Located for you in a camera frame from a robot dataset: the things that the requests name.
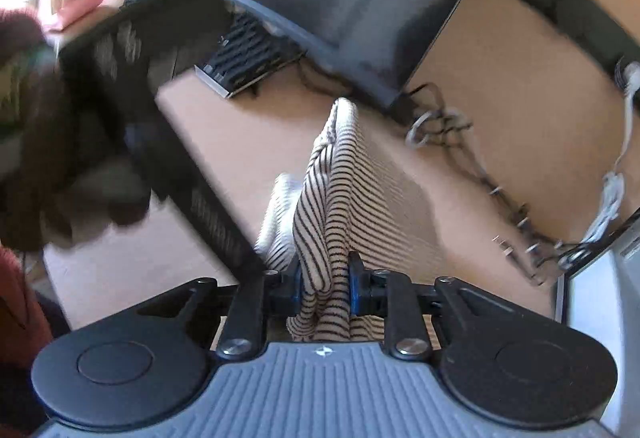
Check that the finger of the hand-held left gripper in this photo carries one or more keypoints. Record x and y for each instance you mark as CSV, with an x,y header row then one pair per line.
x,y
210,213

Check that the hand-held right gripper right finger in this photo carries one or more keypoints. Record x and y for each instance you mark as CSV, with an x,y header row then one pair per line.
x,y
355,290

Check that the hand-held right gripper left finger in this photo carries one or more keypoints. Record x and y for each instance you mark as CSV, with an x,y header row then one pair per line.
x,y
296,290

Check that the black white striped shirt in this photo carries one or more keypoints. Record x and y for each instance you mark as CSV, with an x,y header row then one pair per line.
x,y
340,198

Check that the person's left hand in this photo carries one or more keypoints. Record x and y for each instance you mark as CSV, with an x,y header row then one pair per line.
x,y
75,198

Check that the pink cloth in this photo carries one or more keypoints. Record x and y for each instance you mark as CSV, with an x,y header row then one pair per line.
x,y
80,10

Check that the black keyboard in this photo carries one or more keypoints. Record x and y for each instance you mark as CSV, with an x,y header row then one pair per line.
x,y
245,52

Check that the person's red sweater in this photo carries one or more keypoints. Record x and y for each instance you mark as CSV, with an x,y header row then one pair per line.
x,y
20,308

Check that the laptop screen corner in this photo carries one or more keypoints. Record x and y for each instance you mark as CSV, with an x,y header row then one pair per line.
x,y
595,293

